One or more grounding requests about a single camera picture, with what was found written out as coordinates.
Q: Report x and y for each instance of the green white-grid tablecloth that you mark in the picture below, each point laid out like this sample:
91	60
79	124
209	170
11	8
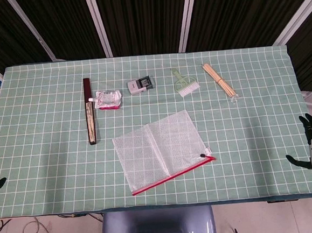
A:
51	130

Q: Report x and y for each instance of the bundle of wooden sticks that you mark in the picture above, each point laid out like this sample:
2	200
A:
219	80

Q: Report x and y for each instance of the dark wooden long box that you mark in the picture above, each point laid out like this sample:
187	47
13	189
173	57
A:
91	121

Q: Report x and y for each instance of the grey black date stamp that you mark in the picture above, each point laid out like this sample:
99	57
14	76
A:
136	87

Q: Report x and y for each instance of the white frame post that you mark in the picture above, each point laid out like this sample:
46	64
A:
30	26
187	17
98	23
296	16

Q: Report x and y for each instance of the white mesh zipper pouch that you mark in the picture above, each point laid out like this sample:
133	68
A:
158	148

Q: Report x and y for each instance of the pale green small brush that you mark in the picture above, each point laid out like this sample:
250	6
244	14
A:
187	88

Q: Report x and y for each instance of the black pleated curtain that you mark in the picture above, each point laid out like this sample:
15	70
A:
145	17

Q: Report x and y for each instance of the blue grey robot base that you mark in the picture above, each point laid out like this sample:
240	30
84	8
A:
156	227

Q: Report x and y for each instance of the crumpled red white spout pouch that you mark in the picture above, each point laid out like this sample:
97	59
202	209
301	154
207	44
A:
107	98

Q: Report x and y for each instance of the dark blue under cloth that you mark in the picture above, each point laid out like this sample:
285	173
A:
233	202

